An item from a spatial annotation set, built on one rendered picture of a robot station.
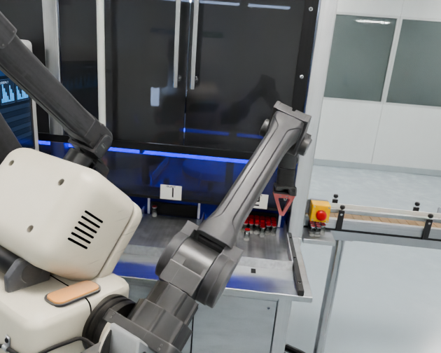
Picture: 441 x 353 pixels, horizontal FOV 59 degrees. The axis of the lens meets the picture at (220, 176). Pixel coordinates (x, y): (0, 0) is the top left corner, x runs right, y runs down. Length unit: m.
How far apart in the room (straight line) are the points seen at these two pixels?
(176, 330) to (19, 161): 0.34
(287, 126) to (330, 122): 5.47
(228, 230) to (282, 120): 0.26
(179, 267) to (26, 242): 0.20
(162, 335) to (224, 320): 1.27
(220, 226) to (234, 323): 1.22
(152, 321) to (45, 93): 0.47
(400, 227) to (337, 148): 4.60
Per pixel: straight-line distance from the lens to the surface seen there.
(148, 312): 0.54
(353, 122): 6.29
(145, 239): 1.47
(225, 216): 0.62
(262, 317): 1.78
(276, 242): 1.52
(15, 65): 0.75
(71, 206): 0.55
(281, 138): 0.73
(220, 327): 1.82
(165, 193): 1.54
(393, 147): 6.54
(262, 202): 1.52
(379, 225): 1.75
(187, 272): 0.56
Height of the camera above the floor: 1.55
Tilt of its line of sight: 18 degrees down
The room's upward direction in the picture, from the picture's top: 5 degrees clockwise
